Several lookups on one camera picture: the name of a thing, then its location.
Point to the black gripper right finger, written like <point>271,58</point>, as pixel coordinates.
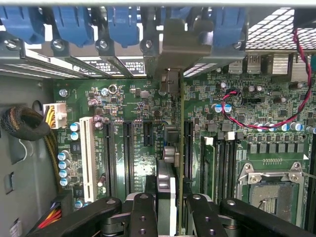
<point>207,219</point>

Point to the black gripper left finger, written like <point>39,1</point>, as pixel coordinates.
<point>144,217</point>

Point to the black RAM slot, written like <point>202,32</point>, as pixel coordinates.
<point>218,172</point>
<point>234,170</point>
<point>311,197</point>
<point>226,172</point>

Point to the green RAM stick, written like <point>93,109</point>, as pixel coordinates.
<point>208,170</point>

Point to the long black expansion slot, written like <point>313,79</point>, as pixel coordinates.
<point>129,160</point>
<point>189,148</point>
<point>109,160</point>

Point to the CPU socket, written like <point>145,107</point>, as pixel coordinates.
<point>271,197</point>

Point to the white expansion slot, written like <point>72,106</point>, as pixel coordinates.
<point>89,160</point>

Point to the short black expansion slot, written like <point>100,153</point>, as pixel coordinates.
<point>148,134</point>

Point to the green motherboard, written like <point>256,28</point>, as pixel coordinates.
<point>123,108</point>

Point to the black open PC case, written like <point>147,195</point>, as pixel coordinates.
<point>22,172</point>

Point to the white power connector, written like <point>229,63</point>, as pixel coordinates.
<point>59,114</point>

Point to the metal slot cover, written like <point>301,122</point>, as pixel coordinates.
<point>106,53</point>
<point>12,53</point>
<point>149,61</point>
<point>61,53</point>

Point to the silver USB port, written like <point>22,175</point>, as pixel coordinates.
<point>254,64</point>
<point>236,65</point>

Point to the ribbed metal port housing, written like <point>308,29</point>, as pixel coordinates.
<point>280,64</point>

